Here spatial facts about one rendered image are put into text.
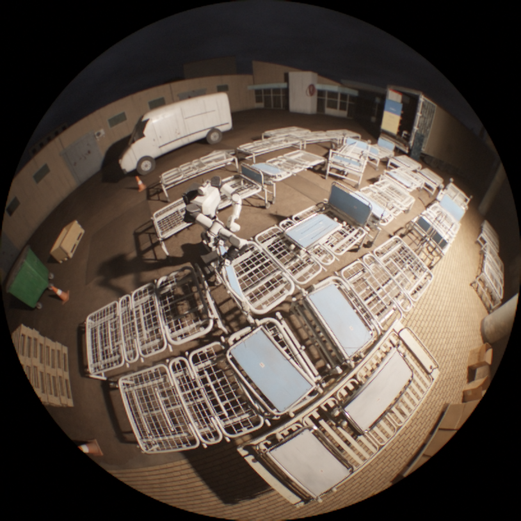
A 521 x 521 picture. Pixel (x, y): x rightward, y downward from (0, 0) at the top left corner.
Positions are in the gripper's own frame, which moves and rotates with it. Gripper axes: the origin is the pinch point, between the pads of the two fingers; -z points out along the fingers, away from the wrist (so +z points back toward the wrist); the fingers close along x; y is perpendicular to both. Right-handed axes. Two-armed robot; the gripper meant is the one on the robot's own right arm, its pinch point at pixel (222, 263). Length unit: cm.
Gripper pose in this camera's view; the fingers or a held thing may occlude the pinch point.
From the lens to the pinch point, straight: 145.6
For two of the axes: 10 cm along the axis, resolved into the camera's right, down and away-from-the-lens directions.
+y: -3.3, -6.1, 7.2
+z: 6.7, -6.9, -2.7
